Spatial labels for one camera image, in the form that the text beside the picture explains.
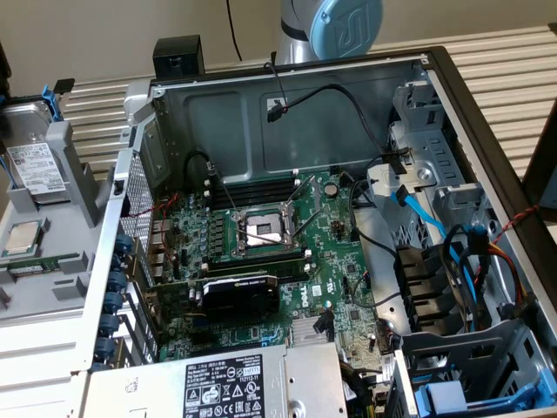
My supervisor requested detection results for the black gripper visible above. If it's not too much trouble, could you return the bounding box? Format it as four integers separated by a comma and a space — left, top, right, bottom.
0, 39, 13, 105

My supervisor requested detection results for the coloured power wire bundle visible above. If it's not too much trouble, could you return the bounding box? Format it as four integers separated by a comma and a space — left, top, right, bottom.
487, 242, 539, 326

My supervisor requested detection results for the CPU with silver lid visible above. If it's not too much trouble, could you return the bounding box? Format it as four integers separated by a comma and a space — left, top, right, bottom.
2, 219, 47, 258

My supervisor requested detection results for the black block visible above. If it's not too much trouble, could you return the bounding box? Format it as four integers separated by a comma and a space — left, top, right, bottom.
152, 35, 205, 82

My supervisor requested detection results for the green RAM stick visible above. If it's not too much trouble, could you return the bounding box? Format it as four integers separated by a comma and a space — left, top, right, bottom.
0, 256, 60, 278

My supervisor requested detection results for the grey parts rack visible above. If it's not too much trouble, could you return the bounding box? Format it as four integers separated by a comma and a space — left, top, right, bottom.
0, 120, 115, 326

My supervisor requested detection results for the open grey PC case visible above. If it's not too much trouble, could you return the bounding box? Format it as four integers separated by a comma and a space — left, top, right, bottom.
71, 45, 557, 418

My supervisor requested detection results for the thin metal locking lever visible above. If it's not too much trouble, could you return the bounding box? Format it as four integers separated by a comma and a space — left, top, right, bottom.
206, 161, 241, 221
238, 229, 286, 247

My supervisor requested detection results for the black RAM slot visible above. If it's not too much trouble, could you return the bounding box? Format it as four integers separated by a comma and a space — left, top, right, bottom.
207, 168, 302, 197
202, 260, 312, 284
199, 248, 312, 271
202, 178, 302, 209

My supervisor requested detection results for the CPU socket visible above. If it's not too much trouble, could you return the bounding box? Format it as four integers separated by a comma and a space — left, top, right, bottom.
232, 203, 304, 260

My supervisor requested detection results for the black graphics card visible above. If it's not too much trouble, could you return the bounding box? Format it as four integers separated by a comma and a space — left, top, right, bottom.
147, 269, 282, 323

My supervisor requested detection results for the silver socket cover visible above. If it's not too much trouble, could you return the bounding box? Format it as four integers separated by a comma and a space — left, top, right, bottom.
281, 173, 325, 243

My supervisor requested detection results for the grey power supply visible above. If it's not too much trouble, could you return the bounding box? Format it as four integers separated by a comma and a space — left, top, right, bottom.
84, 341, 349, 418

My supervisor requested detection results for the green motherboard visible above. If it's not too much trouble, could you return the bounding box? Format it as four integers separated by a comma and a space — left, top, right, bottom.
147, 167, 404, 375

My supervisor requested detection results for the silver heat sink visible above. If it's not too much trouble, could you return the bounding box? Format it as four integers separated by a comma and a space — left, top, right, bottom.
290, 317, 336, 347

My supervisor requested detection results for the dark brown panel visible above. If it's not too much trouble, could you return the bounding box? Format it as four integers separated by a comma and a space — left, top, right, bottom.
520, 98, 557, 210

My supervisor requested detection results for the black looped wire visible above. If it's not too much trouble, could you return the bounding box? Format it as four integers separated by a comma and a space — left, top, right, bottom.
183, 149, 218, 184

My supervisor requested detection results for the thin red black wire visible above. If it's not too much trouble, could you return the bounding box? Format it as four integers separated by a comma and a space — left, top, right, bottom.
129, 193, 182, 265

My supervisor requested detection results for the thin black hanging cable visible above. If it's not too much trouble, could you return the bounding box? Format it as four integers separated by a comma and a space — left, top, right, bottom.
225, 0, 244, 62

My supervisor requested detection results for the thin wire with red tie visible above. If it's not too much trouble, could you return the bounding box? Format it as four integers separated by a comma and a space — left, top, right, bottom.
263, 60, 291, 115

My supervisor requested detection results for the black wire with connector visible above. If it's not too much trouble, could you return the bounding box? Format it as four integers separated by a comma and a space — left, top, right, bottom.
265, 83, 393, 158

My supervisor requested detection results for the black wire plug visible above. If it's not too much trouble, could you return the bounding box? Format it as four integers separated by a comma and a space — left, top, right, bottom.
315, 307, 336, 343

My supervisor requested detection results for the blue SATA wire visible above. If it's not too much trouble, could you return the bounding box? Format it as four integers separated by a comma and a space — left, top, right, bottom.
391, 185, 449, 240
447, 221, 493, 336

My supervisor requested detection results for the black plastic wire holder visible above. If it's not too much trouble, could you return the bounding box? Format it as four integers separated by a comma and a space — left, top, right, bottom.
393, 245, 465, 336

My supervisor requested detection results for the power supply wire bundle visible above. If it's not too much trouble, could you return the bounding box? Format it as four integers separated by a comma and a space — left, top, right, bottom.
338, 359, 395, 418

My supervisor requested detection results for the red black twisted wire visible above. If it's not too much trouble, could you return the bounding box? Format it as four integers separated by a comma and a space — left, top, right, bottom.
491, 203, 541, 245

